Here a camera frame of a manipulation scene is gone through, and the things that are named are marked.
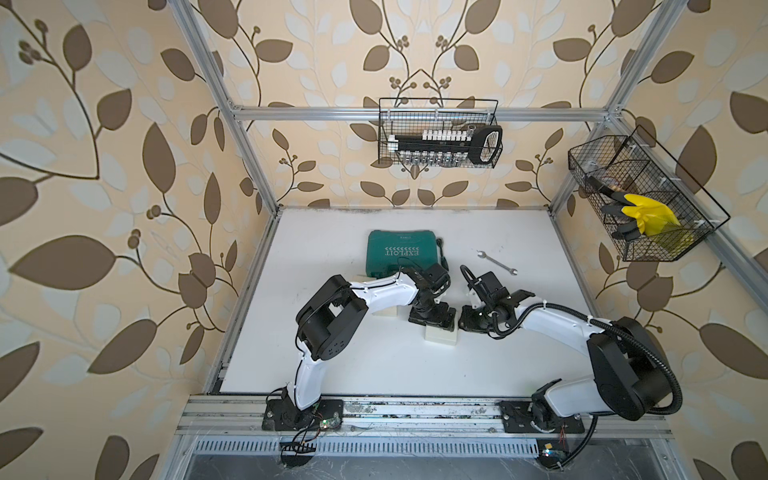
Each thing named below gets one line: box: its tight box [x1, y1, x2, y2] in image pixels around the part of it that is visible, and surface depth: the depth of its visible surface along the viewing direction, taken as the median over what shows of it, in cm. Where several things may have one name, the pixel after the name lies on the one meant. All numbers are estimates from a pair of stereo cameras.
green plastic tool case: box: [366, 230, 439, 278], surface depth 104 cm
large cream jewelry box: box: [424, 324, 458, 346], surface depth 86 cm
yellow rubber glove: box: [621, 193, 681, 237], surface depth 68 cm
